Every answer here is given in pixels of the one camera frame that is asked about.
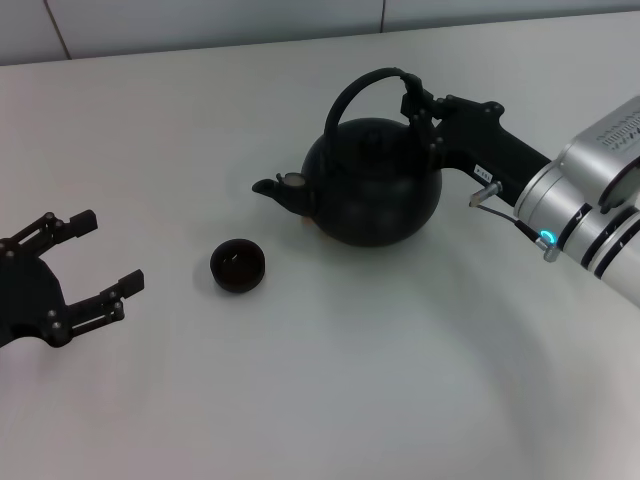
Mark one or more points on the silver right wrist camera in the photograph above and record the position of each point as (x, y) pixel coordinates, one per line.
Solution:
(605, 145)

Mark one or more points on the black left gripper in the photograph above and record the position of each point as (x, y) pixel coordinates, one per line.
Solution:
(30, 300)

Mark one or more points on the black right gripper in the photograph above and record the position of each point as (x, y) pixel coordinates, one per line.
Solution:
(480, 140)

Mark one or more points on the small dark brown teacup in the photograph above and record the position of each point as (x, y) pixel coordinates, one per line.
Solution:
(237, 267)

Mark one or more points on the black round kettle teapot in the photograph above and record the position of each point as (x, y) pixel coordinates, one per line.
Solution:
(370, 195)

